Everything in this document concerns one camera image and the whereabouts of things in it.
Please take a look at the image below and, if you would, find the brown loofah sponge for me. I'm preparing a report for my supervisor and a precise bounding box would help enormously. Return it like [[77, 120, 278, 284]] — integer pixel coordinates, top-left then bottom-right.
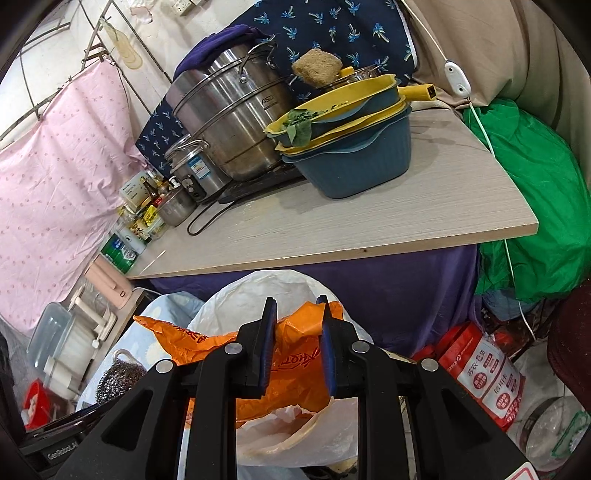
[[291, 48, 343, 88]]

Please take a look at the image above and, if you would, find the small steel pot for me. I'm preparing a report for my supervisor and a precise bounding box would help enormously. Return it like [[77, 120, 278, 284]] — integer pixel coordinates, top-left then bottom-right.
[[157, 185, 197, 228]]

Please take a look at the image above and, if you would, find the cluster of condiment bottles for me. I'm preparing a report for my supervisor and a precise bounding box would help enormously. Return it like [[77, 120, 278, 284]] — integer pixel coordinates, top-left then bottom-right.
[[117, 170, 169, 243]]

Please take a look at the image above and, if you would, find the red and white packet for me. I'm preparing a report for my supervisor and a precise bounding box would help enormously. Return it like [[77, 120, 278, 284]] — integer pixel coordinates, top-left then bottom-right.
[[411, 320, 527, 432]]

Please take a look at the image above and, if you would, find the dark blue printed cloth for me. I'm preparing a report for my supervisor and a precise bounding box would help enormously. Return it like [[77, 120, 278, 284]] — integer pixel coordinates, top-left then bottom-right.
[[136, 0, 419, 169]]

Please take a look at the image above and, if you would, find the steel wool scrubber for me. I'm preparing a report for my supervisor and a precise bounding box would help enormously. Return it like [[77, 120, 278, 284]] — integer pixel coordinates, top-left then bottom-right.
[[95, 349, 147, 406]]

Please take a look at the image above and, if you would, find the white electric kettle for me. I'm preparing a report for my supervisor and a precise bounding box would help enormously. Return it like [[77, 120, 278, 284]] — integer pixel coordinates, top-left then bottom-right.
[[67, 281, 118, 344]]

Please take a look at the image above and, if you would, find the black power cable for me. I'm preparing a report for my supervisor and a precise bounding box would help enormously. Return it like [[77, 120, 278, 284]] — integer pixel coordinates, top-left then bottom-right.
[[186, 182, 305, 237]]

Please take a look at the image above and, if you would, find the green plastic bag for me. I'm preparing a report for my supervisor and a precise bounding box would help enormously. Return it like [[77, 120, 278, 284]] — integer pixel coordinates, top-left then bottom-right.
[[462, 99, 591, 303]]

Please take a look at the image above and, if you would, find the green tin can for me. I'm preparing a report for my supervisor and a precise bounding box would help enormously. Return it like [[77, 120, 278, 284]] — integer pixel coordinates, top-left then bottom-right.
[[100, 231, 139, 275]]

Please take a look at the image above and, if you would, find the clear plastic jar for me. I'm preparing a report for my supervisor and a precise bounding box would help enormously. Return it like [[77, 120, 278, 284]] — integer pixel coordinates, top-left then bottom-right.
[[508, 396, 591, 472]]

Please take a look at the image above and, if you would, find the large steel steamer pot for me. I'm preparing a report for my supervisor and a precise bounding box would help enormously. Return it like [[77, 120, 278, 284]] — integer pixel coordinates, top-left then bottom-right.
[[164, 39, 301, 183]]

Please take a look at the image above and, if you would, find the purple cloth under counter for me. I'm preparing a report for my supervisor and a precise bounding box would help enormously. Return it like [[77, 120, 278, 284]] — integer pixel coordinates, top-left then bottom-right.
[[148, 244, 483, 358]]

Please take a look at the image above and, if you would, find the steel rice cooker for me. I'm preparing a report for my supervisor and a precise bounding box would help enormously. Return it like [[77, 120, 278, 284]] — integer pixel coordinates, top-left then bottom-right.
[[164, 134, 232, 204]]

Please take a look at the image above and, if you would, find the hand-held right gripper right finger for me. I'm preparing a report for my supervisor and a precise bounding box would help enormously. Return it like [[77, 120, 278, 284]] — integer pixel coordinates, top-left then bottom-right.
[[316, 295, 532, 480]]

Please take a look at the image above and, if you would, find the beige cloth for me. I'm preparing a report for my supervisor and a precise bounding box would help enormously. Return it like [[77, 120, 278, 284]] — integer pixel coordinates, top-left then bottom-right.
[[399, 0, 591, 139]]

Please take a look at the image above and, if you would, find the bin with white bag liner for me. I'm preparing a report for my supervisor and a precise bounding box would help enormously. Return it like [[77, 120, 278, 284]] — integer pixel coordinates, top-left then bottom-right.
[[178, 269, 375, 480]]

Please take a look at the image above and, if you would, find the purple cloth on pot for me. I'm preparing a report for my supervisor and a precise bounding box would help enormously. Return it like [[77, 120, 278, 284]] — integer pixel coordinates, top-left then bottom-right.
[[173, 25, 278, 79]]

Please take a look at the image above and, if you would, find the dark red cloth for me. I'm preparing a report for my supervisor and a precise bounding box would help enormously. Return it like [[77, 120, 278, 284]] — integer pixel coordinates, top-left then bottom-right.
[[547, 286, 591, 398]]

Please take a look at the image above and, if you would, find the pink dotted curtain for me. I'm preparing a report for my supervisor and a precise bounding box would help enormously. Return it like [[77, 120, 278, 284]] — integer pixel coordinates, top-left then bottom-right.
[[0, 60, 148, 324]]

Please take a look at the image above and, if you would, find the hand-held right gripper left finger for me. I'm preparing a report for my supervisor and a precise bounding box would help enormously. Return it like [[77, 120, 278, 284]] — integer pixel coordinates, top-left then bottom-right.
[[54, 298, 280, 480]]

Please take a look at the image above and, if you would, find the white cable with switch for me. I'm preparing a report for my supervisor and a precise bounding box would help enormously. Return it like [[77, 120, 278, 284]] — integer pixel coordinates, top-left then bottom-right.
[[402, 0, 541, 342]]

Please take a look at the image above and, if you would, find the stack of blue yellow basins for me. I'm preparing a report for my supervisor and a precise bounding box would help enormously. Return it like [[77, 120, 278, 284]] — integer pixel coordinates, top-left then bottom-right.
[[263, 67, 437, 200]]

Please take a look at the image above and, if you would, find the black induction cooker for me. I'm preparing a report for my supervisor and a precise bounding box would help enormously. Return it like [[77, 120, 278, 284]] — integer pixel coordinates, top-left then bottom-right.
[[217, 161, 305, 204]]

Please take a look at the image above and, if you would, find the white cylindrical appliance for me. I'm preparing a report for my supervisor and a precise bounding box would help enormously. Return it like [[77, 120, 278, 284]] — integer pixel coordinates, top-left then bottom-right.
[[42, 355, 81, 400]]

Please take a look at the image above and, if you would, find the pink electric kettle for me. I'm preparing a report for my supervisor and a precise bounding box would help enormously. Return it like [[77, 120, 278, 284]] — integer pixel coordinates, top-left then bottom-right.
[[84, 256, 134, 308]]

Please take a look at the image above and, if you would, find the clear lidded storage box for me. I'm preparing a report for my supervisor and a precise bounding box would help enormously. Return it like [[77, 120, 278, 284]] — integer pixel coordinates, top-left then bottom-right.
[[25, 302, 100, 370]]

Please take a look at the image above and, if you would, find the orange printed plastic bag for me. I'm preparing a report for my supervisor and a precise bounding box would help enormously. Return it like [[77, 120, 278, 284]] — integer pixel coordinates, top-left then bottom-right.
[[133, 300, 345, 423]]

